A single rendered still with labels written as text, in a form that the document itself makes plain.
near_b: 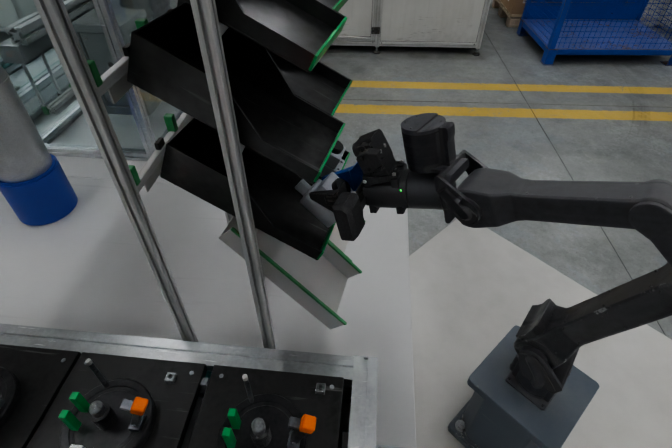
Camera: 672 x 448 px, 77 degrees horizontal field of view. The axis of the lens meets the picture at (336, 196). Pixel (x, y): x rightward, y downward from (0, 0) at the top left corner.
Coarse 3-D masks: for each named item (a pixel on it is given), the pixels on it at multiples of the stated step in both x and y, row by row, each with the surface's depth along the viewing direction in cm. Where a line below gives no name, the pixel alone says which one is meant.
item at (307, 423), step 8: (304, 416) 61; (312, 416) 62; (288, 424) 62; (296, 424) 62; (304, 424) 61; (312, 424) 61; (296, 432) 64; (304, 432) 61; (312, 432) 61; (296, 440) 64
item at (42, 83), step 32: (0, 0) 114; (32, 0) 114; (64, 0) 113; (128, 0) 124; (0, 32) 120; (32, 32) 119; (96, 32) 118; (128, 32) 125; (0, 64) 127; (32, 64) 126; (96, 64) 124; (32, 96) 134; (64, 96) 132; (64, 128) 140; (128, 128) 138; (160, 128) 147
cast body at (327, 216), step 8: (328, 176) 66; (336, 176) 67; (304, 184) 68; (320, 184) 67; (328, 184) 65; (336, 184) 65; (304, 192) 69; (304, 200) 67; (312, 200) 67; (312, 208) 68; (320, 208) 67; (320, 216) 68; (328, 216) 67; (328, 224) 68
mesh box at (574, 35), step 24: (528, 0) 444; (552, 0) 395; (576, 0) 370; (600, 0) 370; (624, 0) 370; (648, 0) 369; (528, 24) 445; (552, 24) 394; (576, 24) 384; (600, 24) 383; (624, 24) 383; (648, 24) 383; (552, 48) 397; (576, 48) 399; (600, 48) 399; (624, 48) 397; (648, 48) 397
